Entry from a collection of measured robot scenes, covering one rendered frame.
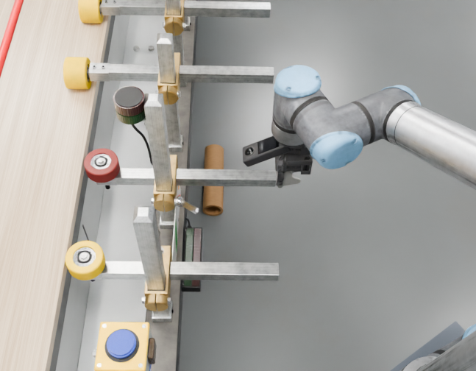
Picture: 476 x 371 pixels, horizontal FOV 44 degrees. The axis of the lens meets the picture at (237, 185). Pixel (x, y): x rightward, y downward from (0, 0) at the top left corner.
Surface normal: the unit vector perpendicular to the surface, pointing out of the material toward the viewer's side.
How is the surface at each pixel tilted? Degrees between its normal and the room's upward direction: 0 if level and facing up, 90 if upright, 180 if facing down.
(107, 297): 0
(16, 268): 0
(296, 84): 6
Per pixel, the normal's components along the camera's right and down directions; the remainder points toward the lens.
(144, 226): 0.00, 0.83
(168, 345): 0.03, -0.56
